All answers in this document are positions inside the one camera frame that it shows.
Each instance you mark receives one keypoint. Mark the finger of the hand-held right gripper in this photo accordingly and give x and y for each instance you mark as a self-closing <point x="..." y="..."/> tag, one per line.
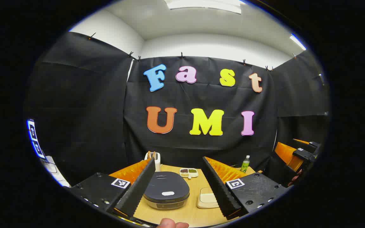
<point x="287" y="155"/>
<point x="314" y="147"/>

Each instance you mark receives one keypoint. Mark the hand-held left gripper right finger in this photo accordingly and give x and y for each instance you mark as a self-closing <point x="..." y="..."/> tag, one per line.
<point x="219" y="190"/>

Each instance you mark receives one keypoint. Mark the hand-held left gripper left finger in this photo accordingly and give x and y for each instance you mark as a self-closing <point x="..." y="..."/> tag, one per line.
<point x="138" y="190"/>

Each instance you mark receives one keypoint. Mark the dark grey rice cooker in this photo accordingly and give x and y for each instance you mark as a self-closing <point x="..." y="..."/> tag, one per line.
<point x="166" y="186"/>

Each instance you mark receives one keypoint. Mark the clear rice container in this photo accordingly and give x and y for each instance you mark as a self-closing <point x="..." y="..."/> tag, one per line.
<point x="206" y="204"/>

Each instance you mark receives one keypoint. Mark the white divided bean dish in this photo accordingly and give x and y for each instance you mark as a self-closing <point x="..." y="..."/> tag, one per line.
<point x="188" y="173"/>

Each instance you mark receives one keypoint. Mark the white toaster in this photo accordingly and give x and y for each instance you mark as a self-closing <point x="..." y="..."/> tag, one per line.
<point x="157" y="161"/>

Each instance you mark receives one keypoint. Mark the green tea bottle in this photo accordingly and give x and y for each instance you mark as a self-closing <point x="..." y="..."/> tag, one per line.
<point x="245" y="165"/>

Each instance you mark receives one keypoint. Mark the white device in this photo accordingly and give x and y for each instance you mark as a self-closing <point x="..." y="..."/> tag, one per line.
<point x="52" y="169"/>

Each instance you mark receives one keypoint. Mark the ceiling light panel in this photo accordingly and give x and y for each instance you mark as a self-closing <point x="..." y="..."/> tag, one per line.
<point x="204" y="4"/>
<point x="297" y="41"/>

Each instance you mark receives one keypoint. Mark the monitor screen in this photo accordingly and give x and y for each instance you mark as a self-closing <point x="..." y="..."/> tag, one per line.
<point x="34" y="136"/>

